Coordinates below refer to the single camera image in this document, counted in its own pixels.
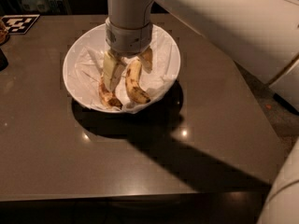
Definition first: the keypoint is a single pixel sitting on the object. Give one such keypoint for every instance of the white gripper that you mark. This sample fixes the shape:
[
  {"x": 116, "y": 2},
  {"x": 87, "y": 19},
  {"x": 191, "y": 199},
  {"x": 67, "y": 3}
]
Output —
[{"x": 128, "y": 38}]

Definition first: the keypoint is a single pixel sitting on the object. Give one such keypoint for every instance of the yellow banana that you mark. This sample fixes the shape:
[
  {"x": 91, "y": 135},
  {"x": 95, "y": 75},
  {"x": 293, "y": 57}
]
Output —
[{"x": 133, "y": 89}]

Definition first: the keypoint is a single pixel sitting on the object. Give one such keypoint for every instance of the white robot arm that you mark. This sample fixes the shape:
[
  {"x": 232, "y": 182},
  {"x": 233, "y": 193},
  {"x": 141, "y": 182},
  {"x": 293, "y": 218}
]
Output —
[{"x": 260, "y": 35}]

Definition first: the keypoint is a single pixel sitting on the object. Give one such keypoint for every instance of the brown spotted left banana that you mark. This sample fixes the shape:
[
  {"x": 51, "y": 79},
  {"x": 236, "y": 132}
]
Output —
[{"x": 108, "y": 98}]

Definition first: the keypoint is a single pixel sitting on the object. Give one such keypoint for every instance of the white bowl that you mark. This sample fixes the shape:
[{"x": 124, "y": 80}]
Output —
[{"x": 168, "y": 56}]

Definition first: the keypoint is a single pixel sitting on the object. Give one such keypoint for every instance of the white paper napkin liner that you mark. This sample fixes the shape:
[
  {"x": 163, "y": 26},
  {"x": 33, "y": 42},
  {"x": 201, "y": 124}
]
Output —
[{"x": 159, "y": 75}]

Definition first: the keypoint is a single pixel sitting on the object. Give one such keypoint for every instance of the black white fiducial marker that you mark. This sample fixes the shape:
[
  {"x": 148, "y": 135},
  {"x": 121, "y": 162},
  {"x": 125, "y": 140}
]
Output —
[{"x": 19, "y": 24}]

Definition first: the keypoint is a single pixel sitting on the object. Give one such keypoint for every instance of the dark object at left edge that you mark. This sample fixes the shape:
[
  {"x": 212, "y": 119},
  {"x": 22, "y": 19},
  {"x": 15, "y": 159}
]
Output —
[{"x": 3, "y": 61}]

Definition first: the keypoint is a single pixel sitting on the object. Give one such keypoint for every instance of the brown object at left edge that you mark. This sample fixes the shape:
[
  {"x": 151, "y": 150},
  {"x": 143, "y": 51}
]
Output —
[{"x": 4, "y": 35}]

